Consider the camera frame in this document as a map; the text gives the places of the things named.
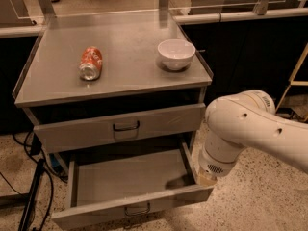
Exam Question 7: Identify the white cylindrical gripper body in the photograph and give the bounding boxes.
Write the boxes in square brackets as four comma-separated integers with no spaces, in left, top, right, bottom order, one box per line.
[198,131,245,177]

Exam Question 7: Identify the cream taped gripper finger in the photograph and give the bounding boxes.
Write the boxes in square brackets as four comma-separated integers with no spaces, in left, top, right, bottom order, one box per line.
[197,168,217,187]

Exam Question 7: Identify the grey drawer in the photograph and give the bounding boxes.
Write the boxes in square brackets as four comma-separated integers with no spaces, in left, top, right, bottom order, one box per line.
[35,103,205,153]
[52,138,213,230]

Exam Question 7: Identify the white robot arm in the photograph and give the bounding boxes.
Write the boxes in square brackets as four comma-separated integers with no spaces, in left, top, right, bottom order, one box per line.
[197,90,308,186]

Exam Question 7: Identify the grey metal drawer cabinet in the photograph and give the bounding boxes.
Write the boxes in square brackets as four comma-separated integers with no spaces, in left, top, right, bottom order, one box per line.
[12,9,215,161]

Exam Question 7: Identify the grey top drawer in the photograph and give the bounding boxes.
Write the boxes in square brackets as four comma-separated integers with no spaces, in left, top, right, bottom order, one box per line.
[35,103,205,153]

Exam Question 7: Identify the white ceramic bowl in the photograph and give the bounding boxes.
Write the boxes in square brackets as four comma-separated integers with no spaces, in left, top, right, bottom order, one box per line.
[157,39,195,70]

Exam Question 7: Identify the crushed orange soda can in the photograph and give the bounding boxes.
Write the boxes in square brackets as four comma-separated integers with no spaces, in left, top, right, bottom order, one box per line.
[79,46,103,81]

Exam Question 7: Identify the black floor bar stand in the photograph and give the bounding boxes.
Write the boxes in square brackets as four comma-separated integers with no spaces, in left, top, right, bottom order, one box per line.
[18,159,44,231]

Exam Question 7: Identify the clear acrylic barrier panel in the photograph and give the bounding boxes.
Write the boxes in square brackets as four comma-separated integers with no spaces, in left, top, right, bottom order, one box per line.
[0,0,307,27]

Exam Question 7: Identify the yellow wheeled cart frame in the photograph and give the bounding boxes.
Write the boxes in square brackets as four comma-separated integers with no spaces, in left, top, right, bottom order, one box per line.
[276,43,308,122]

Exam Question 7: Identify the black floor cables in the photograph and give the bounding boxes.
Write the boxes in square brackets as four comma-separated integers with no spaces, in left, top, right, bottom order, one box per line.
[0,130,69,231]

